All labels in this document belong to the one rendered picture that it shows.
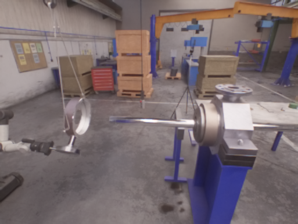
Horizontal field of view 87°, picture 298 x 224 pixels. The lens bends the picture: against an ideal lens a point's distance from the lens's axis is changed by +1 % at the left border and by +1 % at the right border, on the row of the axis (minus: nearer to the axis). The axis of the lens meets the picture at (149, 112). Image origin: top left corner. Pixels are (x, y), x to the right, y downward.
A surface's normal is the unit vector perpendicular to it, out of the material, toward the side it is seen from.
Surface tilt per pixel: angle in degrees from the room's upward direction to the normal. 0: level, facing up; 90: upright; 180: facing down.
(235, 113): 45
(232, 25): 90
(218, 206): 90
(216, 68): 90
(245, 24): 90
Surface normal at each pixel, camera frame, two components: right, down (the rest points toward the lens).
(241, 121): -0.07, -0.36
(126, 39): -0.12, 0.40
